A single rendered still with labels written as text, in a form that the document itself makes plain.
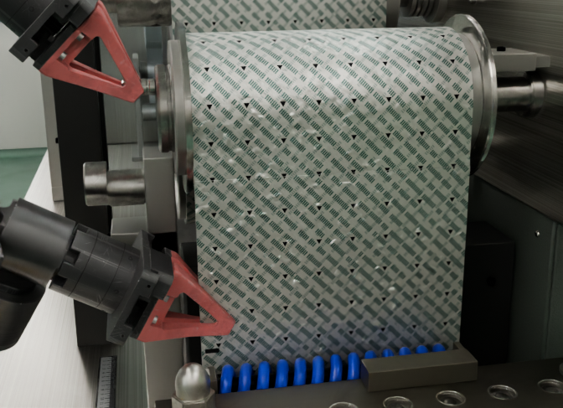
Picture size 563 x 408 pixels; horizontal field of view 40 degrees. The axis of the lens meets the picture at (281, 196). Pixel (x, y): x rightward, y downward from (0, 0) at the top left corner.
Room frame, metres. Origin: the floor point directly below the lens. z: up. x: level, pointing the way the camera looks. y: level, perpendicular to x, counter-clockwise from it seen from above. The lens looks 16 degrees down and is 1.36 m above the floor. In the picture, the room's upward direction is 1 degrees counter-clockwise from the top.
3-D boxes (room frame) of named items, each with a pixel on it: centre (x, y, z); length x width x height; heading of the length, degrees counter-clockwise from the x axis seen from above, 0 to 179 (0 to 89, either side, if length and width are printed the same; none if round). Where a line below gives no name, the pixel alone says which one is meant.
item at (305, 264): (0.62, -0.05, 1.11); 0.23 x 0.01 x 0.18; 100
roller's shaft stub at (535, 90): (0.71, -0.20, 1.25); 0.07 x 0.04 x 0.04; 100
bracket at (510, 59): (0.71, -0.21, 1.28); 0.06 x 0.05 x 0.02; 100
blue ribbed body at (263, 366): (0.60, -0.05, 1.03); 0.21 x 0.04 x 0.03; 100
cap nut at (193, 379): (0.53, 0.07, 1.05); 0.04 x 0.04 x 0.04
